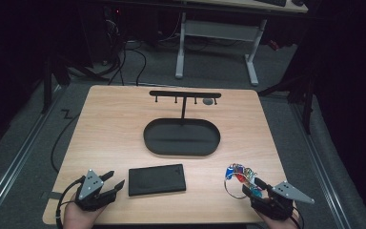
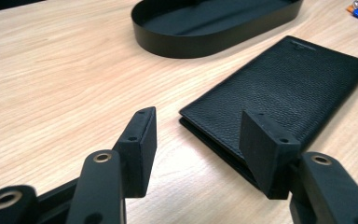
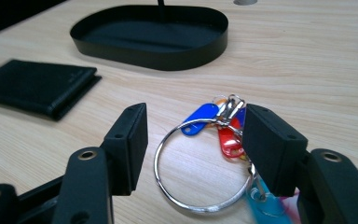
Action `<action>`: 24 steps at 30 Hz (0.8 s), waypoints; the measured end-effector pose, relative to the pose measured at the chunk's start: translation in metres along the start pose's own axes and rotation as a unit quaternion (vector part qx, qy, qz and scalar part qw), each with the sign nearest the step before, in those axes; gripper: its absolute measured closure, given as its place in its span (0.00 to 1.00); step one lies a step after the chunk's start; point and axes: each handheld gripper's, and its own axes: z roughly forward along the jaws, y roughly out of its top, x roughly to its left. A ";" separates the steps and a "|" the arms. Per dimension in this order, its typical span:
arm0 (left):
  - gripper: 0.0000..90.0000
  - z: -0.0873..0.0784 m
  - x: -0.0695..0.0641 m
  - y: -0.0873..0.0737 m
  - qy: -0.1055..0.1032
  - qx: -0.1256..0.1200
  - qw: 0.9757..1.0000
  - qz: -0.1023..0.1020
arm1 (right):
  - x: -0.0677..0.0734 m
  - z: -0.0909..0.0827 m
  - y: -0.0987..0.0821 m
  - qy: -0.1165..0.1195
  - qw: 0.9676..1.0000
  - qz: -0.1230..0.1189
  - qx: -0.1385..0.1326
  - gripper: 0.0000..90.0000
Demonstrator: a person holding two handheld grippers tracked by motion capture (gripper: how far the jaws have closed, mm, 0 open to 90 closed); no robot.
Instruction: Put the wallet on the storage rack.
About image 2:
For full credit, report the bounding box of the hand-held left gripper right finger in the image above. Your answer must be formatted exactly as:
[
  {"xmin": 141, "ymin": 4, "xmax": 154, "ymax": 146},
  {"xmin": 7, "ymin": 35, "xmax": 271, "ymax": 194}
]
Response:
[{"xmin": 239, "ymin": 109, "xmax": 302, "ymax": 201}]

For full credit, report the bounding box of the black leather wallet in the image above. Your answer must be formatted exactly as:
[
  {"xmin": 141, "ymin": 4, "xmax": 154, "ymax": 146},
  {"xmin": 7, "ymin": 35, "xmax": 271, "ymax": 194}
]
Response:
[{"xmin": 178, "ymin": 35, "xmax": 358, "ymax": 190}]

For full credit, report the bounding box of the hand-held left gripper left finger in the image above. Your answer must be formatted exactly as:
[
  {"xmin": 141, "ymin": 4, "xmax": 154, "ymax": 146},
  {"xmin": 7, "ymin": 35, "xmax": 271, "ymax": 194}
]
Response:
[{"xmin": 113, "ymin": 106, "xmax": 158, "ymax": 199}]

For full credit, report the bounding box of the black oval tray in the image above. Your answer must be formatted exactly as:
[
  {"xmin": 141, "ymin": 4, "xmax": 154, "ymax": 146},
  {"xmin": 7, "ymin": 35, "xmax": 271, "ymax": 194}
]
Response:
[{"xmin": 131, "ymin": 0, "xmax": 305, "ymax": 60}]

